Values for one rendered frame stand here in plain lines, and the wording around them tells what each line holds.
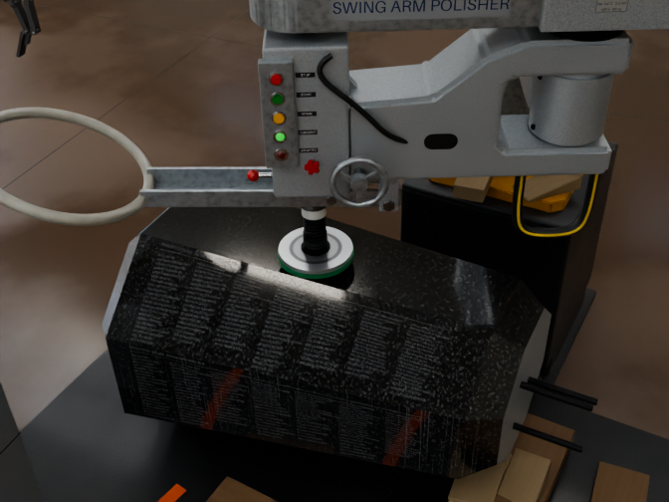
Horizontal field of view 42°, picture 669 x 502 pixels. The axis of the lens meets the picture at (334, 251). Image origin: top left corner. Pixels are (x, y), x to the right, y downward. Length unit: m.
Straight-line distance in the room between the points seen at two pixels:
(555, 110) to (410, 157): 0.37
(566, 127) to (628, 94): 3.14
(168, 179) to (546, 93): 1.03
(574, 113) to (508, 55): 0.24
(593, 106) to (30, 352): 2.38
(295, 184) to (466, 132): 0.45
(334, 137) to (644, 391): 1.75
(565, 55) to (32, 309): 2.52
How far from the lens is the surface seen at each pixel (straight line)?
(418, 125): 2.14
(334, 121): 2.11
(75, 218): 2.21
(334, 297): 2.41
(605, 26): 2.09
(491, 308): 2.37
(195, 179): 2.41
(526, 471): 2.80
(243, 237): 2.62
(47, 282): 3.96
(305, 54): 2.03
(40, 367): 3.56
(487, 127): 2.17
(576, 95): 2.18
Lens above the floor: 2.38
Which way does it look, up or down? 38 degrees down
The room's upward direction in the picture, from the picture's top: 2 degrees counter-clockwise
